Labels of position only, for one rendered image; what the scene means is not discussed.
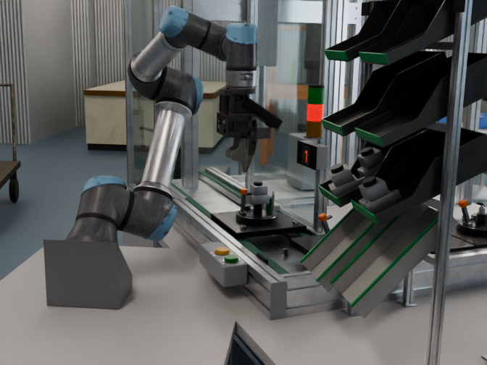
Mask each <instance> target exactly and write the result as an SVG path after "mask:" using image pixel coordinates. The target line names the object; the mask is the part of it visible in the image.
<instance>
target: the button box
mask: <svg viewBox="0 0 487 365"><path fill-rule="evenodd" d="M219 247H226V248H228V247H227V246H226V245H225V244H224V243H222V242H221V241H219V242H212V243H200V244H199V263H200V264H201V265H202V266H203V267H204V268H205V269H206V270H207V271H208V272H209V273H210V274H211V275H212V276H213V277H214V278H215V279H216V280H217V281H218V282H219V283H220V284H221V285H222V286H223V287H224V288H226V287H232V286H237V285H246V284H247V278H248V264H247V263H246V262H245V261H244V260H242V259H241V258H240V257H239V256H238V257H239V259H238V262H236V263H228V262H225V261H224V257H225V256H227V255H236V254H235V253H234V252H233V251H231V250H230V253H229V254H225V255H220V254H216V253H215V249H216V248H219Z"/></svg>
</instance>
